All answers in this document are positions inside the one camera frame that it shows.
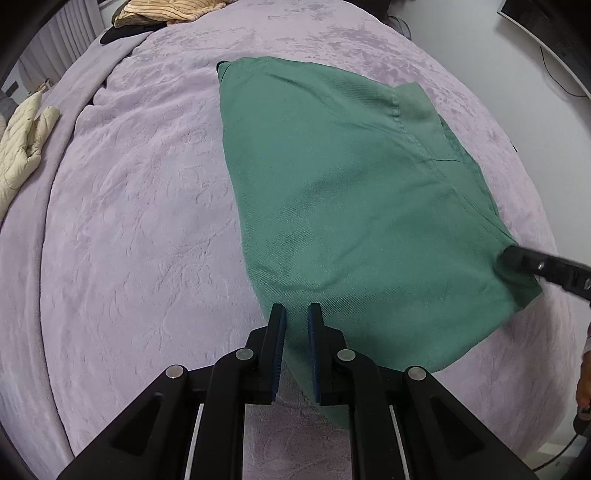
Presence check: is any person's right forearm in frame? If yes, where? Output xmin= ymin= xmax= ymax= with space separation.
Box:
xmin=575 ymin=320 xmax=591 ymax=409

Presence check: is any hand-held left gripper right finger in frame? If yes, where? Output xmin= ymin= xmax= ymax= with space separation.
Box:
xmin=307 ymin=302 xmax=539 ymax=480

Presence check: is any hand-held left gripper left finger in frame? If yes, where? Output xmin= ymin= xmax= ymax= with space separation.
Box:
xmin=58 ymin=302 xmax=287 ymax=480

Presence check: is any thin black cable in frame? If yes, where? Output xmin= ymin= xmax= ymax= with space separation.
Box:
xmin=539 ymin=45 xmax=588 ymax=97

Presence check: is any black cloth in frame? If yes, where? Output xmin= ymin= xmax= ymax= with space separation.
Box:
xmin=100 ymin=23 xmax=160 ymax=45

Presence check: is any cream quilted garment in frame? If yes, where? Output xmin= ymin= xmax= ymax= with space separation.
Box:
xmin=0 ymin=91 xmax=61 ymax=217

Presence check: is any black monitor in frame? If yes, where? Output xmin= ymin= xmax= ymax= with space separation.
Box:
xmin=498 ymin=0 xmax=591 ymax=100

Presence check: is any purple blanket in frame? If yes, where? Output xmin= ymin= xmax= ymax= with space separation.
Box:
xmin=0 ymin=0 xmax=580 ymax=480

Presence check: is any green shirt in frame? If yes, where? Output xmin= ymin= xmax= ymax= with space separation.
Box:
xmin=216 ymin=56 xmax=543 ymax=430

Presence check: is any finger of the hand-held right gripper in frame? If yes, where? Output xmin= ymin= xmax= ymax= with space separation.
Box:
xmin=501 ymin=244 xmax=591 ymax=306

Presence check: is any tan ribbed cloth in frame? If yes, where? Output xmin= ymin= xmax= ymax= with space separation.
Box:
xmin=113 ymin=0 xmax=228 ymax=27

